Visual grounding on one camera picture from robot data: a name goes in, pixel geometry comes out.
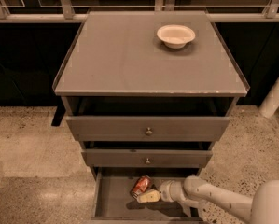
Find grey top drawer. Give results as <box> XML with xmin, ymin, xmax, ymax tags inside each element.
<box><xmin>67</xmin><ymin>116</ymin><xmax>230</xmax><ymax>142</ymax></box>

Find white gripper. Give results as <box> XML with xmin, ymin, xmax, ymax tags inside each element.
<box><xmin>137</xmin><ymin>180</ymin><xmax>186</xmax><ymax>203</ymax></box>

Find grey bottom drawer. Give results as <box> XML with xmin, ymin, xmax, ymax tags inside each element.
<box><xmin>90</xmin><ymin>167</ymin><xmax>207</xmax><ymax>224</ymax></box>

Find brass drawer knob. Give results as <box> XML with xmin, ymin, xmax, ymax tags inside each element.
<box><xmin>145</xmin><ymin>158</ymin><xmax>151</xmax><ymax>165</ymax></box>
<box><xmin>146</xmin><ymin>127</ymin><xmax>153</xmax><ymax>136</ymax></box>

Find grey drawer cabinet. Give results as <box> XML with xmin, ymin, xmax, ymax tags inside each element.
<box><xmin>51</xmin><ymin>10</ymin><xmax>250</xmax><ymax>224</ymax></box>

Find grey middle drawer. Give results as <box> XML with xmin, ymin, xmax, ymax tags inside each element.
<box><xmin>81</xmin><ymin>149</ymin><xmax>212</xmax><ymax>168</ymax></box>

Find red coke can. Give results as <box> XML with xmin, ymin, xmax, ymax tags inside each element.
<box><xmin>131</xmin><ymin>175</ymin><xmax>152</xmax><ymax>199</ymax></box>

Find brass middle drawer knob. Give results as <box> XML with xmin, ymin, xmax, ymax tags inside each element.
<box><xmin>145</xmin><ymin>158</ymin><xmax>151</xmax><ymax>165</ymax></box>

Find grey drawer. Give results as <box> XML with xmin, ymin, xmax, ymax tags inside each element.
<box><xmin>90</xmin><ymin>167</ymin><xmax>207</xmax><ymax>224</ymax></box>
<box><xmin>81</xmin><ymin>149</ymin><xmax>212</xmax><ymax>168</ymax></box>
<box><xmin>67</xmin><ymin>116</ymin><xmax>230</xmax><ymax>142</ymax></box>

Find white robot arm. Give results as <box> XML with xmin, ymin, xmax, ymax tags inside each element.
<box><xmin>136</xmin><ymin>175</ymin><xmax>279</xmax><ymax>224</ymax></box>

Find metal window railing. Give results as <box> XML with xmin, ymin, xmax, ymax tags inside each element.
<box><xmin>0</xmin><ymin>0</ymin><xmax>279</xmax><ymax>22</ymax></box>

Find brass top drawer knob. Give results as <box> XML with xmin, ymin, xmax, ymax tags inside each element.
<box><xmin>146</xmin><ymin>127</ymin><xmax>153</xmax><ymax>136</ymax></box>

